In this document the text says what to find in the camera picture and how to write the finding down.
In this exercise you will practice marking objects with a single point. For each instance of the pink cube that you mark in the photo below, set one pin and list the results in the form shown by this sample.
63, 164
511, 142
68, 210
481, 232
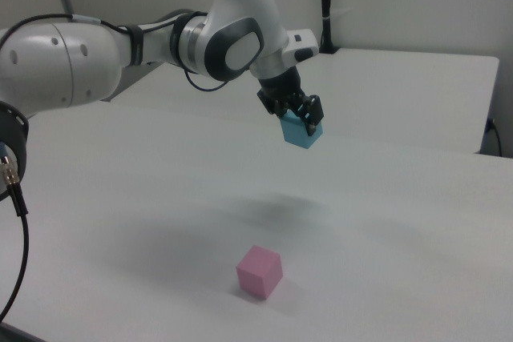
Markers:
259, 271

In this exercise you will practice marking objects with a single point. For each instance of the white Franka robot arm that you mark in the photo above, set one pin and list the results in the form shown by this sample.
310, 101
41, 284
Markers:
120, 45

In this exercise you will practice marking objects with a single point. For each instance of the blue cube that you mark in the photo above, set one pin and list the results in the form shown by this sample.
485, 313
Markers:
297, 133

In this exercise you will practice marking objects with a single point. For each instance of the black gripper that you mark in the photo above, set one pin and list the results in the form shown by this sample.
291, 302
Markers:
285, 91

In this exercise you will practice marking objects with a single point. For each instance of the black pole with base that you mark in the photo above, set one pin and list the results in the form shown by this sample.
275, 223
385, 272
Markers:
326, 1

